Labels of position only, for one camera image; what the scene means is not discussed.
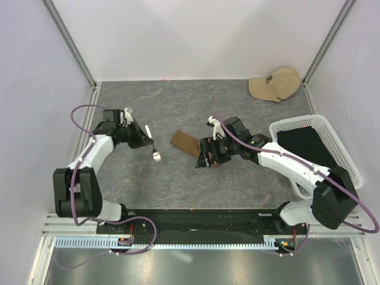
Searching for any white plastic basket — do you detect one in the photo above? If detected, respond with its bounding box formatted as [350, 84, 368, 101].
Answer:
[269, 115, 363, 190]

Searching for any beige baseball cap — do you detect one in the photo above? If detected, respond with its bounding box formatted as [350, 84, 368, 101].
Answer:
[248, 66, 302, 103]

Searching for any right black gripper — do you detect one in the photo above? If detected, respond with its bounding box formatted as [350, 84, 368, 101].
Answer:
[195, 135, 239, 168]

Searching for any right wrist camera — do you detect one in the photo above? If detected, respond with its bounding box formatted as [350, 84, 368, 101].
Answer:
[207, 116, 252, 141]

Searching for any left aluminium frame post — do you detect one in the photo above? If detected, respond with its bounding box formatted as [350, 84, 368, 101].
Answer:
[41, 0, 97, 89]

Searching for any brown cloth napkin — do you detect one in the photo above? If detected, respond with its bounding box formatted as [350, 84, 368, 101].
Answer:
[170, 129, 201, 159]

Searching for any black cloth in basket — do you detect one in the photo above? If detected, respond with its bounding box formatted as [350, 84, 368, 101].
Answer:
[277, 126, 349, 179]

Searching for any front aluminium rail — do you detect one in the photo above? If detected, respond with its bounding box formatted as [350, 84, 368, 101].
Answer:
[42, 214, 365, 239]

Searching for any purple cable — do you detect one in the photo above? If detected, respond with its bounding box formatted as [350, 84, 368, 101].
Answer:
[55, 104, 158, 270]
[216, 117, 380, 257]

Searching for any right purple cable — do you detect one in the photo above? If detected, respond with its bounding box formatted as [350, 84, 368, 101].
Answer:
[216, 117, 380, 257]

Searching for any light blue cable duct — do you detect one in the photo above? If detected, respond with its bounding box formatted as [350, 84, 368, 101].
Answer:
[55, 237, 295, 250]

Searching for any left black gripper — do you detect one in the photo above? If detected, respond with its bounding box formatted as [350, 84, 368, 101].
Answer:
[118, 119, 154, 150]

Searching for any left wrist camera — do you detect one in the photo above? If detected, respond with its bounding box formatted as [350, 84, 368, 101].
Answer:
[103, 107, 134, 127]

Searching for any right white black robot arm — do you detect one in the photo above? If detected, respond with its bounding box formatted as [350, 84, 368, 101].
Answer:
[196, 134, 357, 234]

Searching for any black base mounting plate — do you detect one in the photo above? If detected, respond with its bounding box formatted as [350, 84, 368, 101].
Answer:
[96, 208, 309, 238]

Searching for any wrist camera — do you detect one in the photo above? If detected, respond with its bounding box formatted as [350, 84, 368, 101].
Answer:
[103, 107, 134, 127]
[207, 116, 252, 141]

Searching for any right aluminium frame post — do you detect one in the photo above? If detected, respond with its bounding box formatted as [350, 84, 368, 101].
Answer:
[302, 0, 356, 87]

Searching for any aluminium frame post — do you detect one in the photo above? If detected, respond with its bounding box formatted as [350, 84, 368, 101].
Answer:
[41, 0, 97, 89]
[302, 0, 356, 87]

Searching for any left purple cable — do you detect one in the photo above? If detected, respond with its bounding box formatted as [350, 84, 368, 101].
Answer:
[55, 104, 158, 270]

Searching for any silver fork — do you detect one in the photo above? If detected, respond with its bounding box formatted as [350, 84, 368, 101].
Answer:
[145, 125, 162, 162]

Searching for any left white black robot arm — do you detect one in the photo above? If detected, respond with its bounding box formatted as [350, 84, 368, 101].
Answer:
[53, 121, 154, 233]

